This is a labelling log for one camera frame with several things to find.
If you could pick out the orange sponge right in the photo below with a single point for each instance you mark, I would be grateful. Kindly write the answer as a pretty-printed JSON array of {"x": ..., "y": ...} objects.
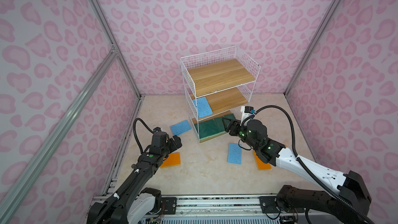
[{"x": 261, "y": 165}]

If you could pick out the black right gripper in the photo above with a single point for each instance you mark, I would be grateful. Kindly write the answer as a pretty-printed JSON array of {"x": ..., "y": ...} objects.
[{"x": 232, "y": 124}]

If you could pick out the orange sponge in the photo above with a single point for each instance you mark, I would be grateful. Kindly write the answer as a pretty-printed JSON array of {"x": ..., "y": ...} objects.
[
  {"x": 261, "y": 165},
  {"x": 172, "y": 160}
]

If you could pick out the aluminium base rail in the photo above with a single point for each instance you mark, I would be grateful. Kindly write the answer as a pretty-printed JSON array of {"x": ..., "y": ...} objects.
[{"x": 217, "y": 208}]

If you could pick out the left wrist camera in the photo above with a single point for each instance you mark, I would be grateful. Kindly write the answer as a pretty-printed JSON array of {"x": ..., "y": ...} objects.
[{"x": 157, "y": 129}]

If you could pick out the green sponge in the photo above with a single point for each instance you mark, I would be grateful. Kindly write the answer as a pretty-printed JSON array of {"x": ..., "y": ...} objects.
[
  {"x": 219, "y": 126},
  {"x": 229, "y": 117},
  {"x": 206, "y": 129}
]

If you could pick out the orange sponge lower left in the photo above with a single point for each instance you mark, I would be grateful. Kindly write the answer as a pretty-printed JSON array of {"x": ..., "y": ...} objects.
[{"x": 172, "y": 160}]

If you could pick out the white wire wooden shelf rack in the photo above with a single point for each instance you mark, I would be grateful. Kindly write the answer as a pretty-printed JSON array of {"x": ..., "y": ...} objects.
[{"x": 226, "y": 77}]

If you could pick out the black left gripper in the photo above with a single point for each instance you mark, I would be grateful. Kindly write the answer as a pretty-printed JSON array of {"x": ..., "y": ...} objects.
[{"x": 178, "y": 142}]

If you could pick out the blue sponge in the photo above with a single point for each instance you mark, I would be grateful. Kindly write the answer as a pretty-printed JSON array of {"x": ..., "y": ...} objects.
[
  {"x": 203, "y": 107},
  {"x": 234, "y": 154},
  {"x": 180, "y": 128}
]

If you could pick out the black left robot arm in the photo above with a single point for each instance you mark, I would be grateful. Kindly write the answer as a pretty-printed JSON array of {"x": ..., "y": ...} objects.
[{"x": 130, "y": 186}]

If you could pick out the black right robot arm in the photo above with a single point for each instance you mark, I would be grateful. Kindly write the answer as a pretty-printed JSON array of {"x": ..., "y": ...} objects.
[{"x": 342, "y": 195}]

